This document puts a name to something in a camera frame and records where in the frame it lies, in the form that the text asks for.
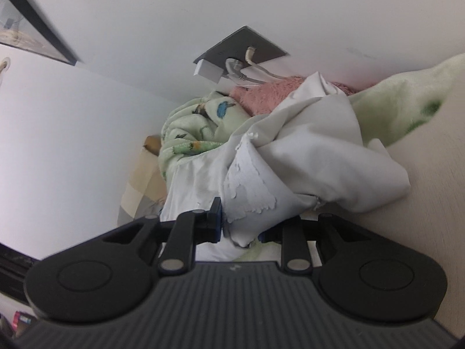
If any white charger adaptor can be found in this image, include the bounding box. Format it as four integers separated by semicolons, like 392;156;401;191
194;59;228;82

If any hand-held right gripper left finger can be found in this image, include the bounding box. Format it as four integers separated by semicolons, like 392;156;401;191
103;197;223;276

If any dark furniture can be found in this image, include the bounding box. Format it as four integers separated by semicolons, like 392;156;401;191
0;242;41;300

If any framed leaf picture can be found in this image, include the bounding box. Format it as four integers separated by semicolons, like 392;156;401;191
0;0;80;67

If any grey wall socket plate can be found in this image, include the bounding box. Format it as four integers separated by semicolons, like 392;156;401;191
193;25;290;77

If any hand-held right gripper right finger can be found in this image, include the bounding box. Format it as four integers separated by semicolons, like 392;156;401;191
259;213;367;273

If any green printed fleece blanket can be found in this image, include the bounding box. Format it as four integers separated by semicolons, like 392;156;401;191
158;54;465;262

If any white t-shirt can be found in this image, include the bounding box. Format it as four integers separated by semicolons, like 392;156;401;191
160;72;411;262

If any plaid pillow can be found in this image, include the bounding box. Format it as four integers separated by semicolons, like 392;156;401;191
118;135;171;226

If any pink colourful box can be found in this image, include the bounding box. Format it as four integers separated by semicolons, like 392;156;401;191
10;310;39;340

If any cream plug with cable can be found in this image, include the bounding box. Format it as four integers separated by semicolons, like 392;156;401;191
244;46;291;81

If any pink towel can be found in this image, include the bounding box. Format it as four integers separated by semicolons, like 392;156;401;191
229;76;364;117

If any white plug with cable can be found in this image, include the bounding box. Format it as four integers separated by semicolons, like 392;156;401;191
224;57;266;88

